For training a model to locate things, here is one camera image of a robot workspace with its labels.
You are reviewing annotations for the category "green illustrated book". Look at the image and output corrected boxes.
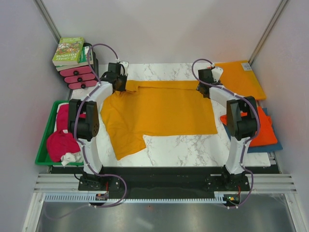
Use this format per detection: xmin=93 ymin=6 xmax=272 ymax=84
xmin=52 ymin=37 xmax=84 ymax=66

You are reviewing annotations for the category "magenta t shirt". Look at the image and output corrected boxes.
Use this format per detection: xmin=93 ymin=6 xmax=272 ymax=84
xmin=46 ymin=102 xmax=81 ymax=163

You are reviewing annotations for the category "green plastic tray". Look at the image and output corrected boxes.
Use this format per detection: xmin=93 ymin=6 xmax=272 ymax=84
xmin=35 ymin=101 xmax=83 ymax=166

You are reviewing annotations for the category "aluminium corner post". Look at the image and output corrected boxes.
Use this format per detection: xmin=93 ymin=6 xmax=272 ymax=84
xmin=34 ymin=0 xmax=61 ymax=42
xmin=248 ymin=0 xmax=290 ymax=66

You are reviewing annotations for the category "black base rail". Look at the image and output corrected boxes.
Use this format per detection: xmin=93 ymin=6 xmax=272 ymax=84
xmin=51 ymin=165 xmax=280 ymax=200

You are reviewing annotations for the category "purple cable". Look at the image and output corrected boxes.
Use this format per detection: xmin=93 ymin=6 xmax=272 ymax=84
xmin=43 ymin=43 xmax=129 ymax=220
xmin=191 ymin=58 xmax=261 ymax=210

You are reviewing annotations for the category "pink and black drawer unit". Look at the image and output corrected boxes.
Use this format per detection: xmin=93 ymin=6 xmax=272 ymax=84
xmin=58 ymin=43 xmax=99 ymax=90

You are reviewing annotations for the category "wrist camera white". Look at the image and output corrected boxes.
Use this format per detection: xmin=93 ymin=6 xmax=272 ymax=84
xmin=119 ymin=61 xmax=129 ymax=75
xmin=211 ymin=67 xmax=224 ymax=82

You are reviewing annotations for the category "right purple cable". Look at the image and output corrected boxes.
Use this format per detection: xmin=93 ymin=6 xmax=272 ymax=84
xmin=191 ymin=58 xmax=261 ymax=210

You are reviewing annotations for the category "right aluminium corner post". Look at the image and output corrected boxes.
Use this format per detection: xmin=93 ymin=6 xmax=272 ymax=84
xmin=248 ymin=0 xmax=290 ymax=66

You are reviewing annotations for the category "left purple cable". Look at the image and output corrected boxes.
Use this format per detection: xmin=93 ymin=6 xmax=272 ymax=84
xmin=43 ymin=43 xmax=129 ymax=220

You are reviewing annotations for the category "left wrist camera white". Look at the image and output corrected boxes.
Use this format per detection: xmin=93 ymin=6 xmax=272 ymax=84
xmin=119 ymin=61 xmax=129 ymax=75

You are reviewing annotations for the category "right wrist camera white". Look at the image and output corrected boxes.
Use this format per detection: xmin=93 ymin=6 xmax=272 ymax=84
xmin=211 ymin=67 xmax=224 ymax=82

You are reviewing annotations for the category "yellow t shirt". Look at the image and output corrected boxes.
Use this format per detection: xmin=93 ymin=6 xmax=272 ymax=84
xmin=100 ymin=80 xmax=217 ymax=160

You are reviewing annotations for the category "orange plastic folder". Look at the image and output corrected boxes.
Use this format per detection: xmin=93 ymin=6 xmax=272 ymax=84
xmin=215 ymin=60 xmax=267 ymax=101

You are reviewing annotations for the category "left aluminium corner post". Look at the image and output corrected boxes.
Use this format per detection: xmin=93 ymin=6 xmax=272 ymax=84
xmin=34 ymin=0 xmax=61 ymax=42

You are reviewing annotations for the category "folded blue t shirt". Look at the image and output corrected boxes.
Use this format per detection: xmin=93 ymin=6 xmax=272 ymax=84
xmin=222 ymin=107 xmax=283 ymax=153

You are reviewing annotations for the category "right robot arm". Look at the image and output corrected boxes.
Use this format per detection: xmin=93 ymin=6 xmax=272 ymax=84
xmin=195 ymin=67 xmax=260 ymax=190

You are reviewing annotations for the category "white t shirt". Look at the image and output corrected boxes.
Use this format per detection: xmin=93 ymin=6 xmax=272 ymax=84
xmin=61 ymin=152 xmax=83 ymax=167

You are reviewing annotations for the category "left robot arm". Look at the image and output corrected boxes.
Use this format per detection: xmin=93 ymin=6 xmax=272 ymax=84
xmin=68 ymin=61 xmax=129 ymax=190

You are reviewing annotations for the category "white slotted cable duct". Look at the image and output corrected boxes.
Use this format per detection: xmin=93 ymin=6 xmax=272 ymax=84
xmin=44 ymin=192 xmax=241 ymax=203

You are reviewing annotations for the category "folded orange t shirt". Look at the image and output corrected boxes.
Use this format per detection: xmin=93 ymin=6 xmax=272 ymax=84
xmin=219 ymin=106 xmax=278 ymax=148

